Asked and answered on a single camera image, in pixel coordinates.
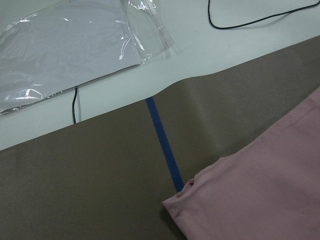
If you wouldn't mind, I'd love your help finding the clear plastic bag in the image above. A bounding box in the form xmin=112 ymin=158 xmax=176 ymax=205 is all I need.
xmin=0 ymin=0 xmax=174 ymax=114

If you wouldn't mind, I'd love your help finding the pink Snoopy t-shirt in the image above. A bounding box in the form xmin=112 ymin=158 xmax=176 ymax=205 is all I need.
xmin=163 ymin=90 xmax=320 ymax=240

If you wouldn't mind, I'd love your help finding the black table cable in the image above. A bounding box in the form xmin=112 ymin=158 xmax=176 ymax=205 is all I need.
xmin=207 ymin=0 xmax=320 ymax=30

